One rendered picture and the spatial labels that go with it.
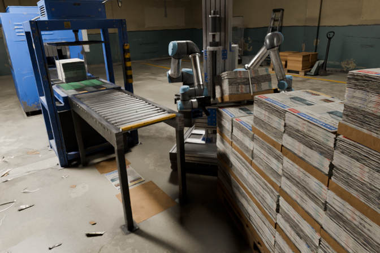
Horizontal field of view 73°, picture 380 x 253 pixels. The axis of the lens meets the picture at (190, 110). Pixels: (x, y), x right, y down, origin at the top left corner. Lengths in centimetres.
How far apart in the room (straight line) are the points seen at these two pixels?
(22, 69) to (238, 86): 404
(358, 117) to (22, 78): 496
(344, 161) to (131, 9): 1083
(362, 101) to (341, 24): 768
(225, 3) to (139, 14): 915
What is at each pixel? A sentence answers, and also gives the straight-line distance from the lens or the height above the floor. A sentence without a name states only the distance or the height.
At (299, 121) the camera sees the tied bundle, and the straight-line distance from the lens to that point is 120.
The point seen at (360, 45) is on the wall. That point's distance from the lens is 843.
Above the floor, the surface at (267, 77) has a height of 104.
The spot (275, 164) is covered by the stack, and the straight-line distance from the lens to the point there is 145.
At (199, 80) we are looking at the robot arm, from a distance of 206.
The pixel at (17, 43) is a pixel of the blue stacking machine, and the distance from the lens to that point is 523.
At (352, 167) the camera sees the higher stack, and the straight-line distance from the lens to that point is 104.
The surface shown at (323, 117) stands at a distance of 121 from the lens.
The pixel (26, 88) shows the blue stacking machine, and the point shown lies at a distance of 530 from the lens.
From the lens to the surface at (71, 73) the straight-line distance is 375.
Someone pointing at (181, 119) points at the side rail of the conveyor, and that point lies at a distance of 199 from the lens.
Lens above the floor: 145
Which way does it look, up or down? 18 degrees down
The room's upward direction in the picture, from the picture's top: 2 degrees counter-clockwise
